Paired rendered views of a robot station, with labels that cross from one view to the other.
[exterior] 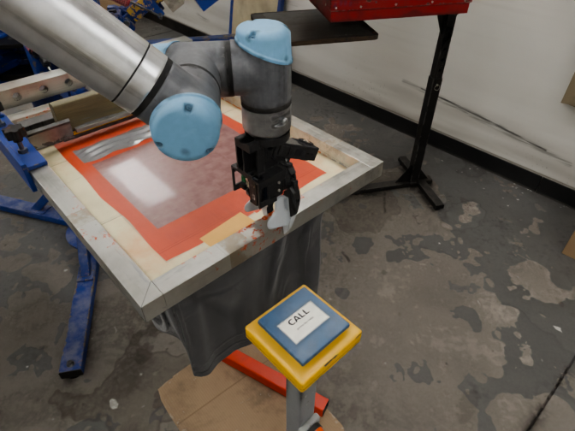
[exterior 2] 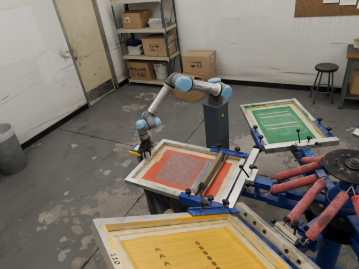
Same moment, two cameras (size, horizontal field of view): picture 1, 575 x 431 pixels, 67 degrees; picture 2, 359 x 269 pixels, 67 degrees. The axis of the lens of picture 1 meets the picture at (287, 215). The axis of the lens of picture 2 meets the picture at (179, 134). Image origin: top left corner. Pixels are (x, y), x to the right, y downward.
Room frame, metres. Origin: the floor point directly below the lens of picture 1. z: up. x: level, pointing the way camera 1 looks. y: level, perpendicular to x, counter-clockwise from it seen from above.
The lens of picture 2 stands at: (2.46, -0.17, 2.34)
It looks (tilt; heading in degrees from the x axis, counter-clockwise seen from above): 33 degrees down; 165
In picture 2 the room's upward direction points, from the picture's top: 8 degrees counter-clockwise
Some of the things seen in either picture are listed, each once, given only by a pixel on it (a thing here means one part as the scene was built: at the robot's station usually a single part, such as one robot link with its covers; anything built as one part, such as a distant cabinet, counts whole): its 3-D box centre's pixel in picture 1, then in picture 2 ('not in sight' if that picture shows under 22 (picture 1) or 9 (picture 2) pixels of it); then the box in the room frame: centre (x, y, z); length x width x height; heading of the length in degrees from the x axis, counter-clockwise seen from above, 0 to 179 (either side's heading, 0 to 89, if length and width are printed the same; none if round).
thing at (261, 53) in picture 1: (262, 66); (142, 127); (0.60, 0.04, 1.28); 0.09 x 0.08 x 0.11; 97
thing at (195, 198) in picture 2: not in sight; (200, 202); (1.25, 0.23, 0.98); 0.30 x 0.05 x 0.07; 43
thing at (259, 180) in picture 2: not in sight; (259, 182); (1.30, 0.65, 1.02); 0.17 x 0.06 x 0.05; 43
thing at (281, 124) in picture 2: not in sight; (287, 121); (0.80, 1.25, 1.05); 1.08 x 0.61 x 0.23; 163
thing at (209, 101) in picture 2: not in sight; (215, 97); (0.37, 0.78, 1.25); 0.15 x 0.15 x 0.10
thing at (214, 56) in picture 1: (192, 75); (152, 122); (0.57, 0.13, 1.28); 0.11 x 0.11 x 0.08; 7
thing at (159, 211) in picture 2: not in sight; (172, 206); (0.99, 0.08, 0.74); 0.46 x 0.04 x 0.42; 43
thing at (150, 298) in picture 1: (174, 146); (186, 169); (0.89, 0.27, 0.97); 0.79 x 0.58 x 0.04; 43
